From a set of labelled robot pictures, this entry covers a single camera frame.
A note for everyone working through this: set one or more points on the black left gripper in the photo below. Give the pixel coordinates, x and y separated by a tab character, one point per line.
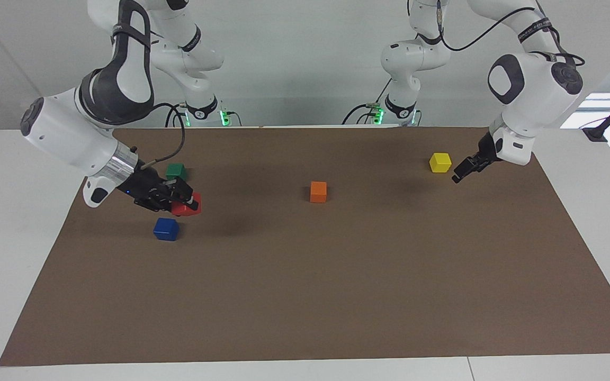
486	149

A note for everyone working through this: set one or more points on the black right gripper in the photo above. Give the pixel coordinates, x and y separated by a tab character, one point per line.
149	190

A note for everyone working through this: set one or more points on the red wooden block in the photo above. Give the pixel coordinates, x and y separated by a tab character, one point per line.
180	210

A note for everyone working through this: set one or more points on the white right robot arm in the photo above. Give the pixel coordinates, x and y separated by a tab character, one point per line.
77	132

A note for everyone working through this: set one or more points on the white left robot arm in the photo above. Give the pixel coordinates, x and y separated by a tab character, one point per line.
532	90

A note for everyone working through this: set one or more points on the green wooden block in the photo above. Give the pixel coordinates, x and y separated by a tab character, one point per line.
175	170

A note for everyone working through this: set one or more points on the yellow wooden block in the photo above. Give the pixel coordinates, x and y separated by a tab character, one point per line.
440	162

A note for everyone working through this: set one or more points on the blue wooden block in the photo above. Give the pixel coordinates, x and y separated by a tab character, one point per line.
166	229

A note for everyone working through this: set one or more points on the orange wooden block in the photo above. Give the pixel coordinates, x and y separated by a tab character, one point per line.
318	191

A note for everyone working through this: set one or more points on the brown paper table mat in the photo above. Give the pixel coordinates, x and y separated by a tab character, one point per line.
305	286

